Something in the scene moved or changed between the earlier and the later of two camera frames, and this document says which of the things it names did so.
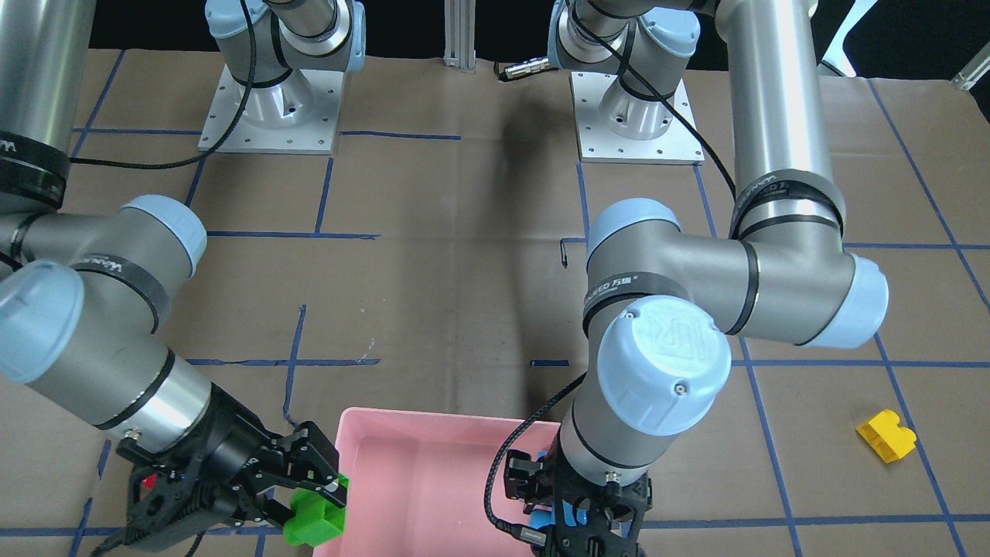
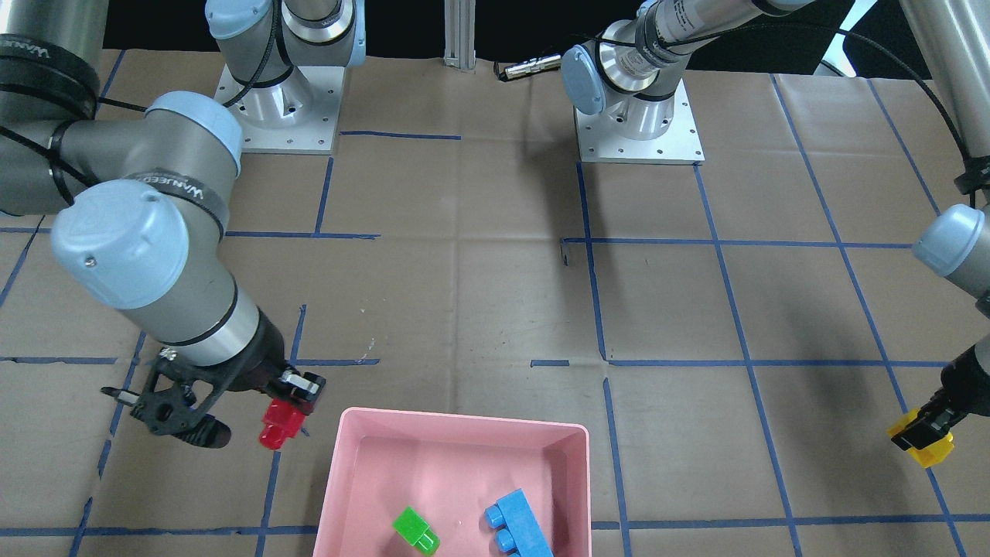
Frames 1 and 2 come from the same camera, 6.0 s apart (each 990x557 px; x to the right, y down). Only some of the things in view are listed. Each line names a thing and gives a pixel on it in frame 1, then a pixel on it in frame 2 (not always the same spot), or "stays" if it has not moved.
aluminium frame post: (459, 24) stays
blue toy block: (537, 519) to (523, 534)
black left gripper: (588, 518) to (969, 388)
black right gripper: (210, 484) to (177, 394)
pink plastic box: (416, 483) stays
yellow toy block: (889, 439) to (930, 455)
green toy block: (315, 517) to (418, 533)
